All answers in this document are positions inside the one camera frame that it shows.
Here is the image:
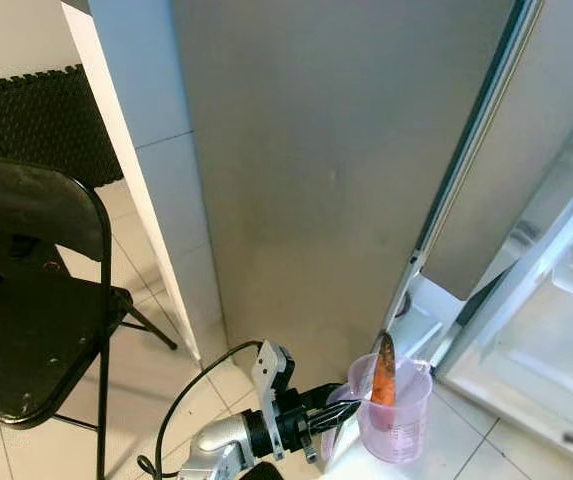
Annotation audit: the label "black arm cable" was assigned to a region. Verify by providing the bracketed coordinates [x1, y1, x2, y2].
[136, 340, 267, 480]

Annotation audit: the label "purple translucent measuring jug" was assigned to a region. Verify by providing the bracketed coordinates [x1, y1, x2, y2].
[321, 352, 434, 464]

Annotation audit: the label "grey upper fridge door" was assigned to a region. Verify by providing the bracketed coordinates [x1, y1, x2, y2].
[421, 0, 573, 301]

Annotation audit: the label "black foam wall panel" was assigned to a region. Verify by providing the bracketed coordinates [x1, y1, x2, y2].
[0, 65, 127, 191]

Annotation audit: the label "orange carrot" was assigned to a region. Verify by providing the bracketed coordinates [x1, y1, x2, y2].
[369, 333, 399, 431]

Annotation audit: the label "stainless steel fridge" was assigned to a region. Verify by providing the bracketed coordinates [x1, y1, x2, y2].
[171, 0, 573, 471]

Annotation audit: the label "white-lined lower fridge door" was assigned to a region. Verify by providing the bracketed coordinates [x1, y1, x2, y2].
[436, 130, 573, 471]

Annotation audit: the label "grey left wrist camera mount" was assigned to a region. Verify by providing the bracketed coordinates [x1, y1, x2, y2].
[251, 340, 295, 461]

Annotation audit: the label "black folding chair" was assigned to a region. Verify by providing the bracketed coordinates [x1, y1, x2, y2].
[0, 157, 179, 480]

